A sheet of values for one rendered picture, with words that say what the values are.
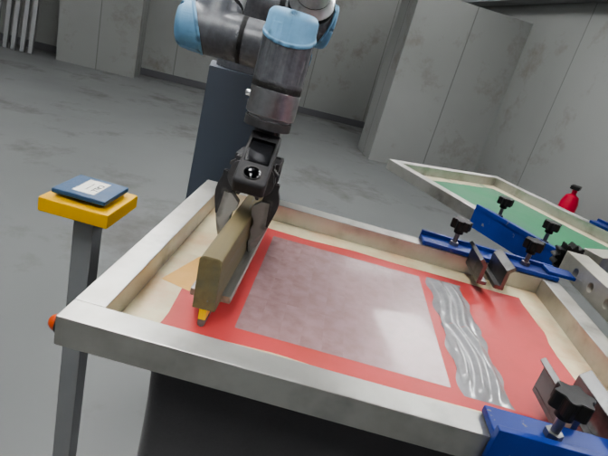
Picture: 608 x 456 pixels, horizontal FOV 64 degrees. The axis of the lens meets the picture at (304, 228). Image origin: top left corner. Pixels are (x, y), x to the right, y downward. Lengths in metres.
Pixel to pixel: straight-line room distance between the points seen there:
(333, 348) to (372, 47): 8.96
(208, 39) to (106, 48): 7.97
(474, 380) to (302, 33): 0.53
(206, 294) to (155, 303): 0.09
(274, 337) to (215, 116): 0.79
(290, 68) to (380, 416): 0.46
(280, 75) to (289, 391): 0.42
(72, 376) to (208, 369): 0.68
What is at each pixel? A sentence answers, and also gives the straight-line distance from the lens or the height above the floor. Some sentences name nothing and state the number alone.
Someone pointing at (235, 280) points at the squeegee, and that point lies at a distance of 0.70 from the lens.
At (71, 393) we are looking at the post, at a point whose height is 0.49.
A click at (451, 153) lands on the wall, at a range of 7.30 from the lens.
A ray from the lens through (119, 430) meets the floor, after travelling 1.84.
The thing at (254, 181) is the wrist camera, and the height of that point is 1.13.
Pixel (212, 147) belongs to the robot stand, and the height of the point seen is 1.00.
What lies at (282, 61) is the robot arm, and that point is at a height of 1.29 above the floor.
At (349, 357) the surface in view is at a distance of 0.68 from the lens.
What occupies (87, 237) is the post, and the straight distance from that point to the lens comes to 1.01.
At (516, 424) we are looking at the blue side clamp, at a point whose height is 1.00.
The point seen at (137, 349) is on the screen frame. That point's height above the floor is 0.98.
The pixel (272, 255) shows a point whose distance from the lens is 0.88.
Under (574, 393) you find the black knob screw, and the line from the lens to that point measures 0.61.
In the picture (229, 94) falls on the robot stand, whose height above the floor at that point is 1.14.
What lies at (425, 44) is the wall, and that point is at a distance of 6.87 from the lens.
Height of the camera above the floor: 1.33
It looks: 21 degrees down
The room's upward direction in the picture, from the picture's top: 16 degrees clockwise
